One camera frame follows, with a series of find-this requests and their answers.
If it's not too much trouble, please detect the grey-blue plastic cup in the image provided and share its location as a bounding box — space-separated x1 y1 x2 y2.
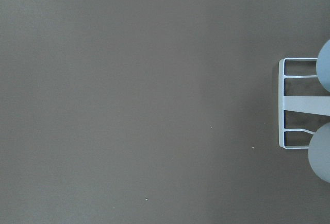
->
316 40 330 92

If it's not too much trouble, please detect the light blue plastic cup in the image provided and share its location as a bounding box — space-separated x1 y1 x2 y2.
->
308 123 329 183

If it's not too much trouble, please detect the white wire cup rack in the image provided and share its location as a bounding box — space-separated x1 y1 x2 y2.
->
278 58 329 150

